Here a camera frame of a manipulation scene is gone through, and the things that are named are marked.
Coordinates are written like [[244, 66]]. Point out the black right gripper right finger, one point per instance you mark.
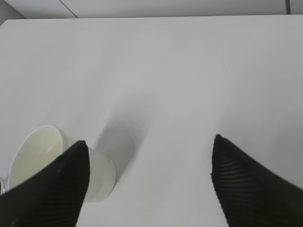
[[250, 195]]

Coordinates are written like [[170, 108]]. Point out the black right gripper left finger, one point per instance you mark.
[[54, 196]]

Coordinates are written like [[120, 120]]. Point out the clear plastic water bottle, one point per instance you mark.
[[4, 184]]

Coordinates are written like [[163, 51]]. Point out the white paper cup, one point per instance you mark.
[[44, 145]]

